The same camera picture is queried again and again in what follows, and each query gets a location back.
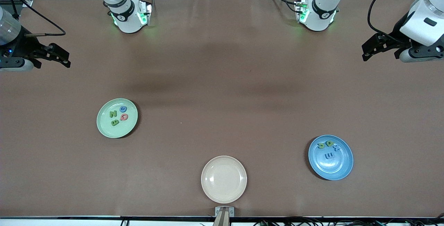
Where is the brown table cover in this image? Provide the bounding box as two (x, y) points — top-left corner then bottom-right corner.
(0, 0), (444, 218)

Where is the green plate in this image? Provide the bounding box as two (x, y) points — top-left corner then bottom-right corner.
(96, 98), (138, 139)

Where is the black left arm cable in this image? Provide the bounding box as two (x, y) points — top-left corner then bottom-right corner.
(368, 0), (437, 43)

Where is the blue plate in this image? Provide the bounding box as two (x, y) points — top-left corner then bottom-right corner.
(308, 135), (354, 181)

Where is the grey bracket with tan bar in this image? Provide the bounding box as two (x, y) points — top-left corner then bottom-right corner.
(212, 206), (235, 226)

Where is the beige plate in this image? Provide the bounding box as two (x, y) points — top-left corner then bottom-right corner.
(201, 156), (247, 204)

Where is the black cable bundle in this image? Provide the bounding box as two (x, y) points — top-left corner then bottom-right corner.
(253, 217), (444, 226)

